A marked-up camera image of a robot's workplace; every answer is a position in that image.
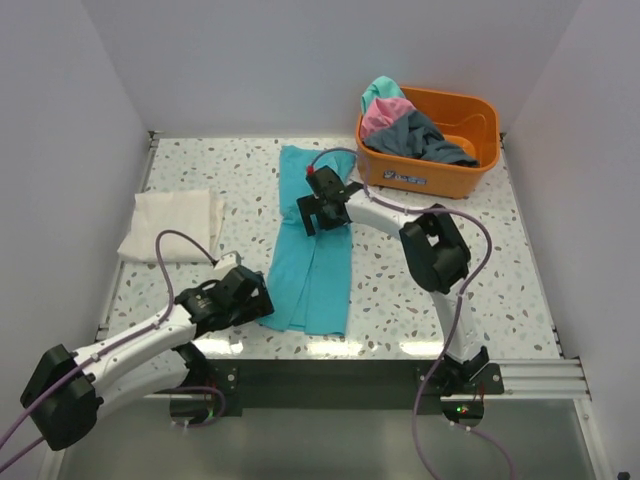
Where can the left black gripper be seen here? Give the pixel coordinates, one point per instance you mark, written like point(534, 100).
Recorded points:
point(258, 305)

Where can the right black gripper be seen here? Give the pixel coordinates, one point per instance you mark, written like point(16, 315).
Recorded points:
point(309, 205)

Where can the turquoise blue t shirt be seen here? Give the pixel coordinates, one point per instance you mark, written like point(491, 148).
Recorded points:
point(309, 279)

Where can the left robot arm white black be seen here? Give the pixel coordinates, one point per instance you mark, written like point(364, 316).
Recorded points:
point(67, 390)

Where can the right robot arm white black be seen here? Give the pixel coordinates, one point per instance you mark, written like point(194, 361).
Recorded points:
point(436, 255)

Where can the folded cream t shirt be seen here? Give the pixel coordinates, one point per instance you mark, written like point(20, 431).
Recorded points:
point(199, 214)

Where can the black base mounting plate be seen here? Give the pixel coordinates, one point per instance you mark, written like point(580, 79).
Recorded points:
point(349, 385)

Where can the pink t shirt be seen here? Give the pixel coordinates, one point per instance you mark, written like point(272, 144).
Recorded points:
point(382, 113)

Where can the dark grey t shirt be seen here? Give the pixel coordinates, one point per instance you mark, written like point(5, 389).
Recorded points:
point(415, 136)

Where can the teal green t shirt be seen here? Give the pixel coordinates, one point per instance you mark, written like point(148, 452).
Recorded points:
point(382, 87)

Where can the orange plastic basket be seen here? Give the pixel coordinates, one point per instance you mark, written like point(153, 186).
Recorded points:
point(470, 122)

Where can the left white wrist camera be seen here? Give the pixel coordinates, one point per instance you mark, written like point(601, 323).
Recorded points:
point(226, 263)

